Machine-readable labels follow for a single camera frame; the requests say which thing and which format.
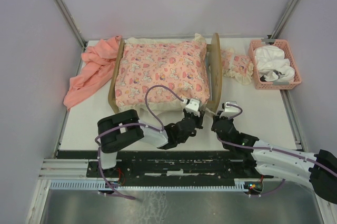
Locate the pink unicorn print mattress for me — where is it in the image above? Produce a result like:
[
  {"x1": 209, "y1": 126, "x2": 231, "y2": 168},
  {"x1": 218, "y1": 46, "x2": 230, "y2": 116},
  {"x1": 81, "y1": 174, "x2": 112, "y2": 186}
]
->
[{"x1": 115, "y1": 34, "x2": 211, "y2": 114}]

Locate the wooden striped pet bed frame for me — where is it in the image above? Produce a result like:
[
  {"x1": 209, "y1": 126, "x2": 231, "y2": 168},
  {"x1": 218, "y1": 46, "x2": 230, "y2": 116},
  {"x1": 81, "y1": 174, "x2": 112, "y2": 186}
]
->
[{"x1": 107, "y1": 33, "x2": 222, "y2": 113}]

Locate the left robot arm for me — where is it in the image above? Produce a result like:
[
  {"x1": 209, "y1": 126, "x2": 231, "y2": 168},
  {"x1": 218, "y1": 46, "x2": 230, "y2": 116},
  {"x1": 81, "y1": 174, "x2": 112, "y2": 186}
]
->
[{"x1": 95, "y1": 109, "x2": 205, "y2": 177}]

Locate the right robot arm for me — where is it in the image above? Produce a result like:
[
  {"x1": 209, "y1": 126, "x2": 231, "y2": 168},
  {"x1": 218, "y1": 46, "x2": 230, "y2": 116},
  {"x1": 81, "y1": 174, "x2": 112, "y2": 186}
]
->
[{"x1": 211, "y1": 115, "x2": 336, "y2": 204}]

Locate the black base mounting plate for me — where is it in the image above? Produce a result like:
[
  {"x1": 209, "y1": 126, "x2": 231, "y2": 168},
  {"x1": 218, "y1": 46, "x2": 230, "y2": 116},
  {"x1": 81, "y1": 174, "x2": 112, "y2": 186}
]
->
[{"x1": 85, "y1": 149, "x2": 274, "y2": 185}]

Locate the small pink frilled pillow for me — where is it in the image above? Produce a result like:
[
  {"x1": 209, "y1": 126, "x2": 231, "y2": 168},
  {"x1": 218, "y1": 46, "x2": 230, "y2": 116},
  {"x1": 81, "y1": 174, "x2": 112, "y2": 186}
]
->
[{"x1": 221, "y1": 48, "x2": 254, "y2": 85}]

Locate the white cloth in basket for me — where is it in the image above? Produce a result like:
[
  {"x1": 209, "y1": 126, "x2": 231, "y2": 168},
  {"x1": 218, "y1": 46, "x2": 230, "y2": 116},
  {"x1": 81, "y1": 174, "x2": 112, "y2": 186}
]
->
[{"x1": 254, "y1": 45, "x2": 295, "y2": 83}]

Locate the pink plastic basket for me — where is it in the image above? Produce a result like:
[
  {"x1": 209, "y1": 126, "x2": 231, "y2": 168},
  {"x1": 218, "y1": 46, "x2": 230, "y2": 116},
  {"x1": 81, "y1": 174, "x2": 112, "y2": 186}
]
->
[{"x1": 248, "y1": 39, "x2": 302, "y2": 90}]

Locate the salmon pink cloth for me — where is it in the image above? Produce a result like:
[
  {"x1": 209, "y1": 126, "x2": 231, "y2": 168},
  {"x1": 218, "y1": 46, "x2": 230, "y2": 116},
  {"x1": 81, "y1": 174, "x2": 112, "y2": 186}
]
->
[{"x1": 63, "y1": 36, "x2": 122, "y2": 110}]

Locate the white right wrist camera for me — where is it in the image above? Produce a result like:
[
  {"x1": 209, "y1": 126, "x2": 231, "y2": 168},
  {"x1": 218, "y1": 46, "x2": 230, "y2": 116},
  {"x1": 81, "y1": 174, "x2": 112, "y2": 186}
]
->
[{"x1": 217, "y1": 101, "x2": 243, "y2": 119}]

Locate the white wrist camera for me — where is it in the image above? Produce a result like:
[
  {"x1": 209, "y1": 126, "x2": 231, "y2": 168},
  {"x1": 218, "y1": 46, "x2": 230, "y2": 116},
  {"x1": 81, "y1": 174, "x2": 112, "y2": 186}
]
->
[
  {"x1": 217, "y1": 101, "x2": 243, "y2": 119},
  {"x1": 183, "y1": 98, "x2": 200, "y2": 117}
]

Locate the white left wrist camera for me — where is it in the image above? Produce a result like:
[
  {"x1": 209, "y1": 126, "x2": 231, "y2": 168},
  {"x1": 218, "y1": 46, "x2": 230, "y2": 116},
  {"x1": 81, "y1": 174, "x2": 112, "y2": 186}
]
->
[{"x1": 183, "y1": 98, "x2": 200, "y2": 117}]

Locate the white slotted cable duct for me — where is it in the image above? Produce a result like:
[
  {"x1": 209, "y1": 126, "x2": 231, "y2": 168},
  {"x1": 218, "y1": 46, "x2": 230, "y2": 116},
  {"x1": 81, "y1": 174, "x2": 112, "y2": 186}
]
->
[{"x1": 49, "y1": 179, "x2": 260, "y2": 192}]

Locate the right aluminium frame post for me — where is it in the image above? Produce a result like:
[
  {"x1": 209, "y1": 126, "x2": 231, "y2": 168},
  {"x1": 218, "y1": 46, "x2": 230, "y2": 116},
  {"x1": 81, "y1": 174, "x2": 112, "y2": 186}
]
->
[{"x1": 269, "y1": 0, "x2": 301, "y2": 39}]

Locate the aluminium frame post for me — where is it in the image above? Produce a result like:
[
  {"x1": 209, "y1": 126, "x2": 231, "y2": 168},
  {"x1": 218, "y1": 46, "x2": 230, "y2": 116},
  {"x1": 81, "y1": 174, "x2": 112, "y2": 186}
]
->
[
  {"x1": 54, "y1": 0, "x2": 87, "y2": 48},
  {"x1": 269, "y1": 0, "x2": 301, "y2": 39}
]

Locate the left aluminium frame post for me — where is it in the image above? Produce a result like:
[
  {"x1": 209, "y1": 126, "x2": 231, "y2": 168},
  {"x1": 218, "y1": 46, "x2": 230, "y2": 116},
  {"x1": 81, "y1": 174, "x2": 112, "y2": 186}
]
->
[{"x1": 54, "y1": 0, "x2": 87, "y2": 48}]

